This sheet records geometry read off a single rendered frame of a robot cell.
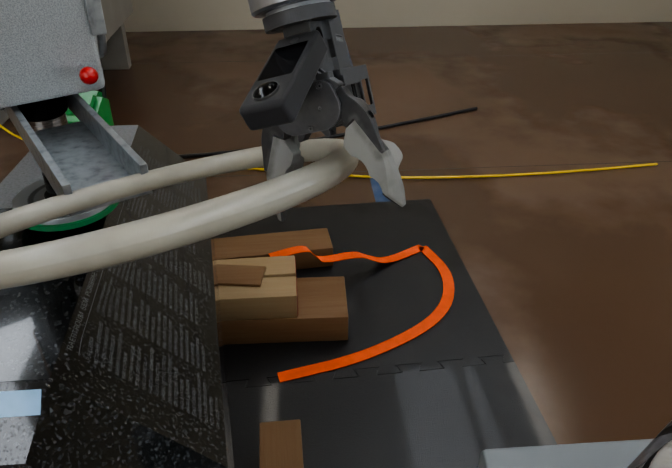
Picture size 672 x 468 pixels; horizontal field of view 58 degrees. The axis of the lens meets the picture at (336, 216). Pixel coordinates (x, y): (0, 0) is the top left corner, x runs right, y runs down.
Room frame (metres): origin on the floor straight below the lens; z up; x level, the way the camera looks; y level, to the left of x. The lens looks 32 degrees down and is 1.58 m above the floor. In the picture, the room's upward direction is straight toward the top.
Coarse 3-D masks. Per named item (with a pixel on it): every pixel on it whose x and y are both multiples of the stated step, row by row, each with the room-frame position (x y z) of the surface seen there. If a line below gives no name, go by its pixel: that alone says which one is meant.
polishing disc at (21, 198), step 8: (32, 184) 1.18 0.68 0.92; (40, 184) 1.18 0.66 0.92; (24, 192) 1.14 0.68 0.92; (32, 192) 1.14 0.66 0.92; (40, 192) 1.14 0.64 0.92; (16, 200) 1.11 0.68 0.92; (24, 200) 1.11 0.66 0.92; (32, 200) 1.11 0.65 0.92; (104, 208) 1.09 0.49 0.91; (64, 216) 1.04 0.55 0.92; (72, 216) 1.04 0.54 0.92; (80, 216) 1.05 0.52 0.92; (88, 216) 1.06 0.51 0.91; (40, 224) 1.03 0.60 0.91; (48, 224) 1.03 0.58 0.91; (56, 224) 1.03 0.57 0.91
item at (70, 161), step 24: (72, 96) 1.11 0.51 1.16; (24, 120) 0.98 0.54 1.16; (96, 120) 0.98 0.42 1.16; (48, 144) 0.97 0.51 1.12; (72, 144) 0.97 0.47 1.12; (96, 144) 0.97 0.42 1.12; (120, 144) 0.87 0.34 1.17; (48, 168) 0.80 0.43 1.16; (72, 168) 0.87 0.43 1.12; (96, 168) 0.87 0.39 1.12; (120, 168) 0.87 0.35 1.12; (144, 168) 0.80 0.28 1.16; (72, 192) 0.74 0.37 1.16; (144, 192) 0.79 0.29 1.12
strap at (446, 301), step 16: (272, 256) 1.89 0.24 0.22; (320, 256) 2.01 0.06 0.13; (336, 256) 2.02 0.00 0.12; (352, 256) 2.03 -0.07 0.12; (368, 256) 2.09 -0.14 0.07; (400, 256) 2.16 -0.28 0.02; (432, 256) 2.16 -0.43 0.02; (448, 272) 2.05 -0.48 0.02; (448, 288) 1.94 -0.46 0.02; (448, 304) 1.84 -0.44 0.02; (432, 320) 1.75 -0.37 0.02; (400, 336) 1.66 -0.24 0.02; (416, 336) 1.66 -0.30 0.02; (368, 352) 1.58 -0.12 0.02; (304, 368) 1.50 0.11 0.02; (320, 368) 1.50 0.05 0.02; (336, 368) 1.50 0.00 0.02
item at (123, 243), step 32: (192, 160) 0.82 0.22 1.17; (224, 160) 0.80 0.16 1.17; (256, 160) 0.78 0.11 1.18; (320, 160) 0.52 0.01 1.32; (352, 160) 0.56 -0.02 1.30; (96, 192) 0.75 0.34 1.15; (128, 192) 0.77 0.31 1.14; (256, 192) 0.44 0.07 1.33; (288, 192) 0.45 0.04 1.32; (320, 192) 0.48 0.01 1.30; (0, 224) 0.63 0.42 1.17; (32, 224) 0.67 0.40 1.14; (128, 224) 0.39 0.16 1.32; (160, 224) 0.39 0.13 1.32; (192, 224) 0.40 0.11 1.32; (224, 224) 0.41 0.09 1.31; (0, 256) 0.38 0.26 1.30; (32, 256) 0.37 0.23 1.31; (64, 256) 0.37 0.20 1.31; (96, 256) 0.37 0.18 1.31; (128, 256) 0.38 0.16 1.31; (0, 288) 0.37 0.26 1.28
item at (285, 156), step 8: (296, 136) 0.57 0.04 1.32; (272, 144) 0.55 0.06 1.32; (280, 144) 0.55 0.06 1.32; (288, 144) 0.55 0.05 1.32; (296, 144) 0.57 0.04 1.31; (272, 152) 0.55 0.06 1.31; (280, 152) 0.55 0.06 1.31; (288, 152) 0.54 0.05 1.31; (296, 152) 0.55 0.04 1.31; (272, 160) 0.55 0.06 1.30; (280, 160) 0.55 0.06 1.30; (288, 160) 0.54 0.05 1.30; (296, 160) 0.55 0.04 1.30; (272, 168) 0.55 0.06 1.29; (280, 168) 0.54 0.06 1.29; (288, 168) 0.54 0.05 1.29; (296, 168) 0.58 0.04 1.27; (272, 176) 0.55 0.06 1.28; (280, 216) 0.54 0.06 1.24
